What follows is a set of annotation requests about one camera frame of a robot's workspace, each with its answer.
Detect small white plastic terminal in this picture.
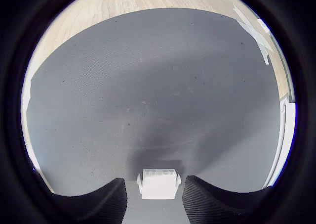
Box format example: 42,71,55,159
136,168,182,201

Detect dark grey mat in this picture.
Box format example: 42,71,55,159
25,7,287,224

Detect white tape strip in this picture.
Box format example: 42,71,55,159
21,80,33,111
232,3,275,53
236,18,270,66

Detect silver cable duct box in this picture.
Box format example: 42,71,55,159
267,94,297,188

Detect white wedge bracket with screw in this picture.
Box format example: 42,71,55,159
256,18,270,34

